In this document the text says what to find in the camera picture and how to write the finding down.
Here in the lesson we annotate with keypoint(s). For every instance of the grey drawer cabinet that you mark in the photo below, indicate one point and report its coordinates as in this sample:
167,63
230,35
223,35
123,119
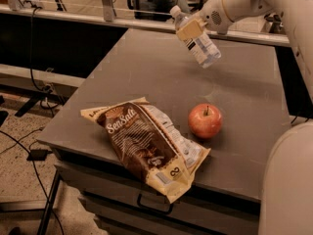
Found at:
123,205

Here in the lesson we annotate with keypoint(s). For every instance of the clear plastic water bottle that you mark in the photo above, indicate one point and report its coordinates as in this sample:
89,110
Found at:
202,48

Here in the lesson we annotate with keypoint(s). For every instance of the red apple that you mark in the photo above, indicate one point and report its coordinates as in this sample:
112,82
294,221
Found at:
205,120

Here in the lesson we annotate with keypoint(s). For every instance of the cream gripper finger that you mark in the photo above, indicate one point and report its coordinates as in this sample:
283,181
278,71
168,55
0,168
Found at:
190,29

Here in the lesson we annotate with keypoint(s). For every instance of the black metal table leg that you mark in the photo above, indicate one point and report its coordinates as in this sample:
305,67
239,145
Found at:
49,205

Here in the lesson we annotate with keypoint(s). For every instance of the brown SenSala chip bag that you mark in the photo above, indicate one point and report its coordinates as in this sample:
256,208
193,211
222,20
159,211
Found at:
149,146

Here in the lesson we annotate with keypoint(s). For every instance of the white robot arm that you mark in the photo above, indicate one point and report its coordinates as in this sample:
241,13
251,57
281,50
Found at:
287,191

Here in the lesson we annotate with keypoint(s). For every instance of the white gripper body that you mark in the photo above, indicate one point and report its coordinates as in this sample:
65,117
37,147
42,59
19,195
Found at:
211,17

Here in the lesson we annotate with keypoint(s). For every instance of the black drawer handle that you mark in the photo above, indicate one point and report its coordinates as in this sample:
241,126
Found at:
153,203

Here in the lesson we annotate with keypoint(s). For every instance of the black power adapter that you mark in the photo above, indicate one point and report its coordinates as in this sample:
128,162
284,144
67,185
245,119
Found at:
37,155

